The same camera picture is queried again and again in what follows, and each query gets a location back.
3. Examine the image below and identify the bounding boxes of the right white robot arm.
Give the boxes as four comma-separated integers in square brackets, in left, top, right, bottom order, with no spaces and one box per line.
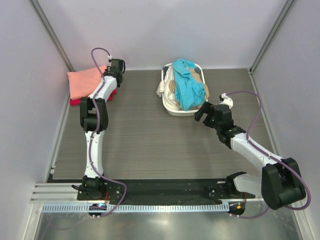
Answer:
[194,102,307,210]

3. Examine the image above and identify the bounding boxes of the white slotted cable duct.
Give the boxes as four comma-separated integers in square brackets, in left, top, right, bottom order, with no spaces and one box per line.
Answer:
[41,202,229,214]

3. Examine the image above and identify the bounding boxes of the salmon pink t-shirt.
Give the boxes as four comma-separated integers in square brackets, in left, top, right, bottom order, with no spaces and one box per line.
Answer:
[67,67,102,100]

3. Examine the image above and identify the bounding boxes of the left aluminium corner post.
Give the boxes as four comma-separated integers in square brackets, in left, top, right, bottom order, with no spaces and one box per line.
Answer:
[29,0,75,72]

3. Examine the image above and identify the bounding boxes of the aluminium corner post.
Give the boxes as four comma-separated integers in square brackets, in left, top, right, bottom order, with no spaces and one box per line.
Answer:
[249,0,297,73]
[29,0,75,72]

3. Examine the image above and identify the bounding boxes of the folded red t-shirt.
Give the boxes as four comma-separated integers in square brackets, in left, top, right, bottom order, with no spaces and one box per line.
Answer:
[69,89,117,106]

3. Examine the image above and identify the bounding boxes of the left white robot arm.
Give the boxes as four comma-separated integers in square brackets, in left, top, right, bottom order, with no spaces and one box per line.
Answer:
[77,58,126,200]

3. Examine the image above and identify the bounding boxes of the white t-shirt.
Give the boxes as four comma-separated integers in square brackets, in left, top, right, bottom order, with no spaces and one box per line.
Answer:
[156,65,182,111]

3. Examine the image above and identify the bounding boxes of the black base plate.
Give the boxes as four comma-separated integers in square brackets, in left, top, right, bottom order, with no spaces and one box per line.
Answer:
[71,178,255,205]

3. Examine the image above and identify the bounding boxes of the turquoise blue t-shirt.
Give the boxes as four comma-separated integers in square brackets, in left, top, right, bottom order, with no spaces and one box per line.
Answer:
[171,58,205,111]

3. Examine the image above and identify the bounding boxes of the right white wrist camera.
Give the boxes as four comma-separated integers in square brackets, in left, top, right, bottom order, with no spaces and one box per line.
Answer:
[219,93,234,109]

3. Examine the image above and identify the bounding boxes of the aluminium frame rail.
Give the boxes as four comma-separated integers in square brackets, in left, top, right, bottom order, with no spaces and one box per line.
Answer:
[30,183,78,203]

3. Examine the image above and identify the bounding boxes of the right aluminium corner post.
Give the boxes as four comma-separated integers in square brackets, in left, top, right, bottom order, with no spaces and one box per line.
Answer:
[249,0,297,73]

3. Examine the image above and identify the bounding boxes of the white perforated laundry basket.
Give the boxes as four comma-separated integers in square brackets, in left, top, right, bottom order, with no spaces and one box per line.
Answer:
[160,63,198,117]

